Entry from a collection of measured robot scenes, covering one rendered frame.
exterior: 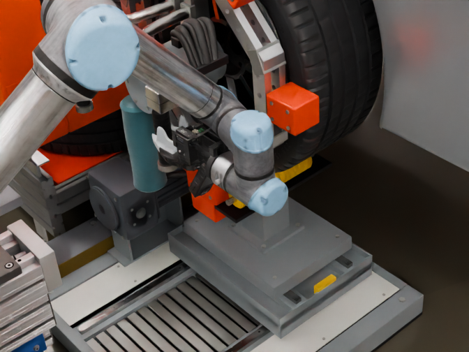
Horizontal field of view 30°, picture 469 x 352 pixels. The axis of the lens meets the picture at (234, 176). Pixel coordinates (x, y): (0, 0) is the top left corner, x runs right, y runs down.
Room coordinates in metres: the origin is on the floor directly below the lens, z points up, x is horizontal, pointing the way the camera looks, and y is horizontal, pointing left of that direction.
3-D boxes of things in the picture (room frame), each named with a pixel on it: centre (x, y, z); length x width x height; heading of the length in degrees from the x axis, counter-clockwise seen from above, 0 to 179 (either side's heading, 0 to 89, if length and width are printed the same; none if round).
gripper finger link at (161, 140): (1.51, 0.14, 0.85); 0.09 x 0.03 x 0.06; 46
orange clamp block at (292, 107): (1.58, -0.14, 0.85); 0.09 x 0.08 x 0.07; 37
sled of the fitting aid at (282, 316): (1.93, -0.08, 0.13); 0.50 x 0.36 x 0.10; 37
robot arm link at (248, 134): (1.33, -0.03, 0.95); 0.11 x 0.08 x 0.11; 22
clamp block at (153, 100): (1.57, 0.12, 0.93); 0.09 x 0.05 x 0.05; 127
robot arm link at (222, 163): (1.38, 0.01, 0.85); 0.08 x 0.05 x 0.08; 127
